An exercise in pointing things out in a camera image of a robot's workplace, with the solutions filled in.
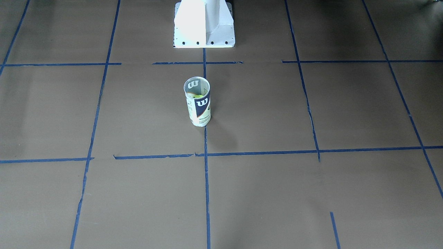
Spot tennis ball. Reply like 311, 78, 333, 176
187, 93, 205, 99

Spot clear tennis ball can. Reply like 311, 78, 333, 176
183, 77, 211, 127

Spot white camera post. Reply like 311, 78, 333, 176
173, 0, 236, 48

